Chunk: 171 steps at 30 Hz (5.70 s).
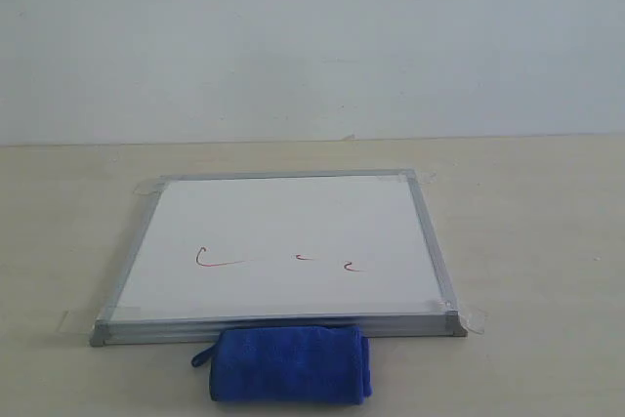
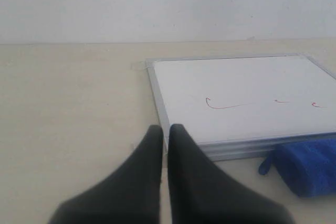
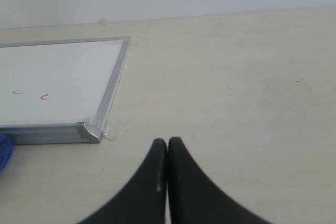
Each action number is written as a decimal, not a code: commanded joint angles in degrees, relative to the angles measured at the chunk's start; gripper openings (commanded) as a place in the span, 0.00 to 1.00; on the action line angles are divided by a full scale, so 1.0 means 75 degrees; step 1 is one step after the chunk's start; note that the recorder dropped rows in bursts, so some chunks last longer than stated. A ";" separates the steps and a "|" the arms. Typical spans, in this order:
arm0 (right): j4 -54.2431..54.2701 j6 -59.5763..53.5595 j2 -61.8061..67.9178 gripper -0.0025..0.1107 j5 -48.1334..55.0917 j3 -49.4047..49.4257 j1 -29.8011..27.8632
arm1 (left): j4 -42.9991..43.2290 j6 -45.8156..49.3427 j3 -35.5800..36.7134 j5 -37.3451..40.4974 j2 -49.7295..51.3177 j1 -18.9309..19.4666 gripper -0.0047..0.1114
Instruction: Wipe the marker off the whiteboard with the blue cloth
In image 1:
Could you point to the clear tape back right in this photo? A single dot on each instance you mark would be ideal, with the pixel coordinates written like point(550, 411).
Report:
point(405, 176)

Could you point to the clear tape back left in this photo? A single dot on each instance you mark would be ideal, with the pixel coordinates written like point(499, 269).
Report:
point(151, 186)

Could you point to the clear tape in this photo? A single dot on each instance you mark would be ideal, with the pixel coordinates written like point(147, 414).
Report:
point(151, 186)
point(405, 176)
point(459, 320)
point(86, 322)

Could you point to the blue microfibre cloth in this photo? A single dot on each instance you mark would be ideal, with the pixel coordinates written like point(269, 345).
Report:
point(307, 364)

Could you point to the clear tape front right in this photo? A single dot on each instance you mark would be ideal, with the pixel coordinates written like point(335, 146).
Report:
point(459, 320)

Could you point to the white board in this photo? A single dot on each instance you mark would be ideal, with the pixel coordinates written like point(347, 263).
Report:
point(217, 252)

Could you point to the clear tape front left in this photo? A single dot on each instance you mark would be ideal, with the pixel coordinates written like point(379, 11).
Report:
point(86, 322)

